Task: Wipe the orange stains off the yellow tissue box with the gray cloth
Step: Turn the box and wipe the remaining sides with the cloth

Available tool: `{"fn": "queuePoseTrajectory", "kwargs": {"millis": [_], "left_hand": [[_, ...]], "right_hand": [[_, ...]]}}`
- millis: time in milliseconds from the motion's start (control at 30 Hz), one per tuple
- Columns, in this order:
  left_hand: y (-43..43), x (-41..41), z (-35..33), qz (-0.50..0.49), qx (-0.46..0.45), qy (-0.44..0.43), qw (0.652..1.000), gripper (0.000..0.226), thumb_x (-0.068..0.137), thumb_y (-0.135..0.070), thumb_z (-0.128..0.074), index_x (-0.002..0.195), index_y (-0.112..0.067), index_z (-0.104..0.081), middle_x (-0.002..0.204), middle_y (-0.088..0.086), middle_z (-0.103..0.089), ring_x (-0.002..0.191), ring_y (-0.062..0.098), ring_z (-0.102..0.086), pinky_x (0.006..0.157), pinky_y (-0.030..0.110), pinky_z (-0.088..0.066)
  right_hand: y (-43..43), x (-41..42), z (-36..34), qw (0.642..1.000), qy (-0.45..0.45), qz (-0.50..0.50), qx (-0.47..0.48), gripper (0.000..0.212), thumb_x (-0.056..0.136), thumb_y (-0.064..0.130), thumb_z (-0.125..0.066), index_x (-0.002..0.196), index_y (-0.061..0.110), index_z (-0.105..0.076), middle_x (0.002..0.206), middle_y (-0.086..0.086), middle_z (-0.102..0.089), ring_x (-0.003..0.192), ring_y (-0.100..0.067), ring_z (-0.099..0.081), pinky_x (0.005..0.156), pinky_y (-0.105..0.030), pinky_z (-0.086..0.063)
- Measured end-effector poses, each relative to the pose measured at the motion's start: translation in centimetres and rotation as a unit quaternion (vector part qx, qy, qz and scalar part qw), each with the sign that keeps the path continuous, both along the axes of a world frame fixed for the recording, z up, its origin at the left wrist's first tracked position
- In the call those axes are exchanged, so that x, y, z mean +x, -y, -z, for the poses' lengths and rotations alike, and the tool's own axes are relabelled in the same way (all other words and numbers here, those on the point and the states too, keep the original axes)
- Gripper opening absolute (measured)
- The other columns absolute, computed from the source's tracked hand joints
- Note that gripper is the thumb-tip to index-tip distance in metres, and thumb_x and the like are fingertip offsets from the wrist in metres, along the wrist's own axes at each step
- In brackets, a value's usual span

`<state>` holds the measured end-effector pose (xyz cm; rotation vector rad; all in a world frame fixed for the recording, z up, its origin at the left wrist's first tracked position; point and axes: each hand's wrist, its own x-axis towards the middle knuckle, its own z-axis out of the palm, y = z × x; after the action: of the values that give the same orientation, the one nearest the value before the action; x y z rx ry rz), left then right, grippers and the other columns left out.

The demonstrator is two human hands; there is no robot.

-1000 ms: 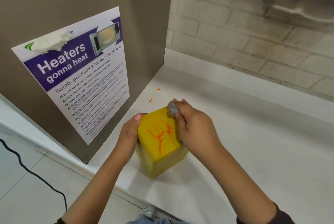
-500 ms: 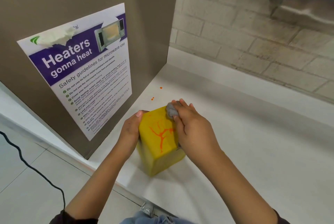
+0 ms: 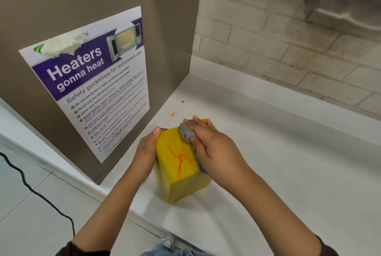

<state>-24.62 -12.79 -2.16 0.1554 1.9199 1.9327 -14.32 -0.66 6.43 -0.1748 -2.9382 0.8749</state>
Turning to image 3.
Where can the white and purple safety poster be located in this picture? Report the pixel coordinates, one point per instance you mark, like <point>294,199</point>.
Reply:
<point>98,95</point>

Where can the person's left hand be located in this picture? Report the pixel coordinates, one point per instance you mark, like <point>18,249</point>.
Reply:
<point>144,154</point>

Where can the person's right forearm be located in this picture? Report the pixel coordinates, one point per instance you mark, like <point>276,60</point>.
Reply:
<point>268,214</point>

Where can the person's right hand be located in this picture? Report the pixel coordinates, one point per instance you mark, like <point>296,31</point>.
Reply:
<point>217,151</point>

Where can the yellow box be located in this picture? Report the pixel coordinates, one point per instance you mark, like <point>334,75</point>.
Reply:
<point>178,187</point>

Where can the grey shoe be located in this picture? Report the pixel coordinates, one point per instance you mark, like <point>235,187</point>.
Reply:
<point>168,242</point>

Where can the person's left forearm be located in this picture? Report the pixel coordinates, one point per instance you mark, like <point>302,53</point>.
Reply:
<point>110,214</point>

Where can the grey cleaning cloth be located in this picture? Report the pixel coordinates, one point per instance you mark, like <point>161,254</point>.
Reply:
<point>186,132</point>

